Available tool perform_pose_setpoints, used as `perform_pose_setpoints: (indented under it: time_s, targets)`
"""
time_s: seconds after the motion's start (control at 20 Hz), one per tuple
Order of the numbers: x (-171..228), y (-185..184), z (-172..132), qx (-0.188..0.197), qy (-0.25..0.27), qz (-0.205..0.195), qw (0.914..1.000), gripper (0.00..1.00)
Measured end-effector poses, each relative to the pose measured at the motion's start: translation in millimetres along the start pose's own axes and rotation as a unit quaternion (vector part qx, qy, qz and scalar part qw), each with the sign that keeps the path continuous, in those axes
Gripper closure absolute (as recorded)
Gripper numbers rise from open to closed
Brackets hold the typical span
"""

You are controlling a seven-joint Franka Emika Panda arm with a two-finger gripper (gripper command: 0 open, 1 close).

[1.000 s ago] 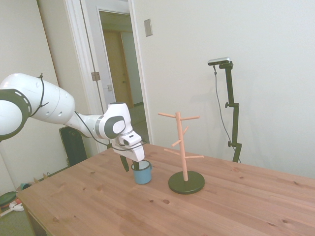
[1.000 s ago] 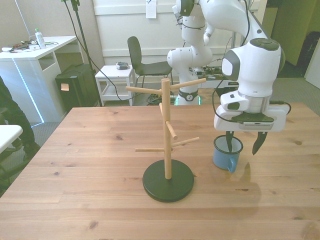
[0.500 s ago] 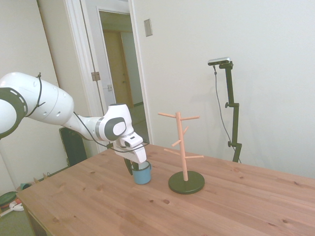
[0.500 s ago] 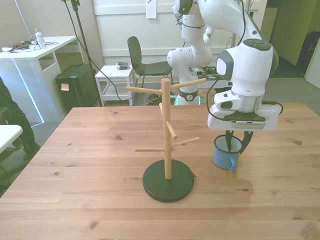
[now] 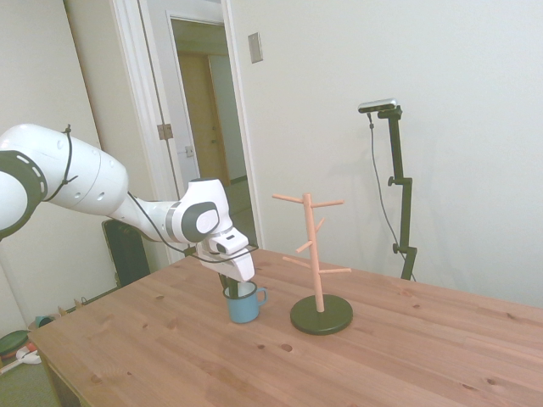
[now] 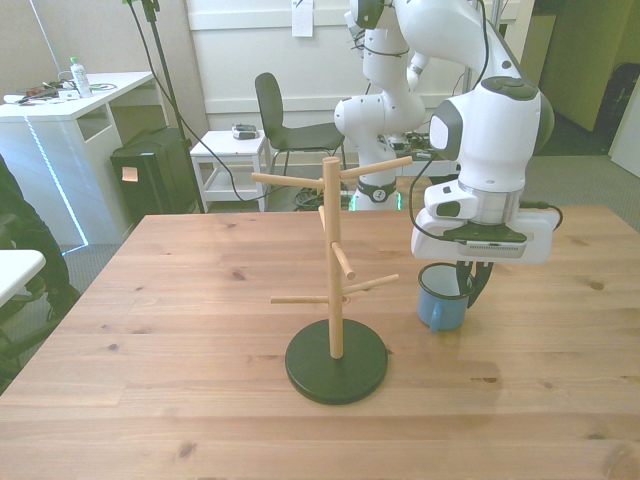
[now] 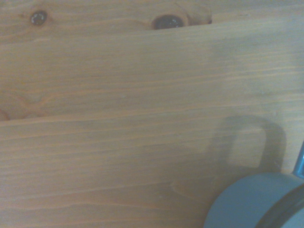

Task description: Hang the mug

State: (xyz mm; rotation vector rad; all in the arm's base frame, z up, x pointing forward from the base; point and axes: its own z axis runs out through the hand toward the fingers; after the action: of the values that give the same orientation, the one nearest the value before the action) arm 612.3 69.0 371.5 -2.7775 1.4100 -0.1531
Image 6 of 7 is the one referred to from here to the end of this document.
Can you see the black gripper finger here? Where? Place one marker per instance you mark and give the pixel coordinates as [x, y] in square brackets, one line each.
[483, 282]
[462, 277]

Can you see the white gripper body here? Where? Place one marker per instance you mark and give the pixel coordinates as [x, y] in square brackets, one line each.
[537, 240]

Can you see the blue enamel mug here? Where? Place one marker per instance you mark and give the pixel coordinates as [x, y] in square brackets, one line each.
[445, 306]

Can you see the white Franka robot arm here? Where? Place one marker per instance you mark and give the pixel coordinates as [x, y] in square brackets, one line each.
[475, 115]

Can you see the wooden mug tree black base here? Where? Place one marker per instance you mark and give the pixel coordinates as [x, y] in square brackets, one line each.
[332, 280]

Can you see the black bag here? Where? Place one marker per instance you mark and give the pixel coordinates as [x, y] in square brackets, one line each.
[622, 100]

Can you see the black chair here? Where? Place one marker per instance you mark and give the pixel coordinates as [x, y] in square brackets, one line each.
[282, 120]

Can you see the small grey device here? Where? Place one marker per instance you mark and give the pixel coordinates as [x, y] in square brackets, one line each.
[244, 132]

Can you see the white side table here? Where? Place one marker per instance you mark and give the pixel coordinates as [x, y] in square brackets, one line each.
[225, 147]

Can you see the white paper sheet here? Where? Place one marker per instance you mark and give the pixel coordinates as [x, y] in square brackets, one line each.
[302, 17]

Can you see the black computer tower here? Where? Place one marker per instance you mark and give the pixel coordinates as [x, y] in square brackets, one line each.
[155, 170]

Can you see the orange sticky note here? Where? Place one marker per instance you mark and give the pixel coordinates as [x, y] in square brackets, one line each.
[130, 174]

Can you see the black tripod stand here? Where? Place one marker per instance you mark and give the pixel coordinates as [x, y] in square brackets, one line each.
[167, 85]

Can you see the white desk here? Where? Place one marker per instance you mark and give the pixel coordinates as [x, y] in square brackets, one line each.
[55, 150]

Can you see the clear plastic bottle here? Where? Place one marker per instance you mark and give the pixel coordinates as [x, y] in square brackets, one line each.
[81, 77]

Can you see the person in dark clothing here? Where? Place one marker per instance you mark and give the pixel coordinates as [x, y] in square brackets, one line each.
[25, 225]

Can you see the white rounded table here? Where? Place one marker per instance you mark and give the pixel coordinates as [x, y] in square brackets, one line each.
[15, 270]

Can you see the tools clutter on desk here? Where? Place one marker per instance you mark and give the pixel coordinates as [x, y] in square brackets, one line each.
[45, 92]

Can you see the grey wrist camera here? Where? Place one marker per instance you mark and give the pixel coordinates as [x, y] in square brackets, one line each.
[492, 242]

